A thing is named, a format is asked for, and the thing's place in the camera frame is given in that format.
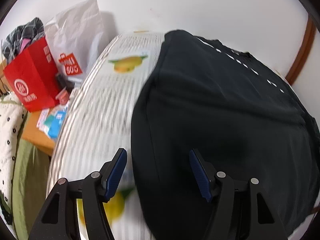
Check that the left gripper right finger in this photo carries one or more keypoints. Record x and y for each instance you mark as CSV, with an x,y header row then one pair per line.
x,y
239,209

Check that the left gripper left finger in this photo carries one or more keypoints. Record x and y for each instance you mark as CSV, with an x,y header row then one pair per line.
x,y
58,219

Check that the black sweatshirt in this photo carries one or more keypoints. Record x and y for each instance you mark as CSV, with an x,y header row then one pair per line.
x,y
242,117

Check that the green bed sheet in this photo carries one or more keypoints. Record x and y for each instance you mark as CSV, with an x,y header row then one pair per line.
x,y
29,184

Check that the wooden nightstand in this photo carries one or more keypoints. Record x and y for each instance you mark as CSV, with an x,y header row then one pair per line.
x,y
33,135

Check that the blue white box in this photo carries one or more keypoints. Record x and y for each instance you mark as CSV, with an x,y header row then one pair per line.
x,y
50,120

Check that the fruit print tablecloth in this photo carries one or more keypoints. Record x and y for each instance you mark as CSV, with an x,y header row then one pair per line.
x,y
98,119

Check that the white dotted quilt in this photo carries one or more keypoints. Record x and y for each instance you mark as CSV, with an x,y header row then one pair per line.
x,y
12,117

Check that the pink small container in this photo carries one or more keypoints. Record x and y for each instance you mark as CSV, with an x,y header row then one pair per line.
x,y
63,96

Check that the wooden bed headboard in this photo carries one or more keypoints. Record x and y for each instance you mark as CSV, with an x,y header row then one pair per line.
x,y
4,85

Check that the red paper bag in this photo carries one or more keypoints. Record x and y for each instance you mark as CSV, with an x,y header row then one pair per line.
x,y
32,76

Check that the white Miniso bag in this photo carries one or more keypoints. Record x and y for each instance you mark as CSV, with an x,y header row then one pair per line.
x,y
76,37

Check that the plaid cloth in bag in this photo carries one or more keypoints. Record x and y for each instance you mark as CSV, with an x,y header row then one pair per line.
x,y
21,37

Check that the brown wooden door frame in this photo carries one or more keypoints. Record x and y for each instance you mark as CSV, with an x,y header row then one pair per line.
x,y
303,53

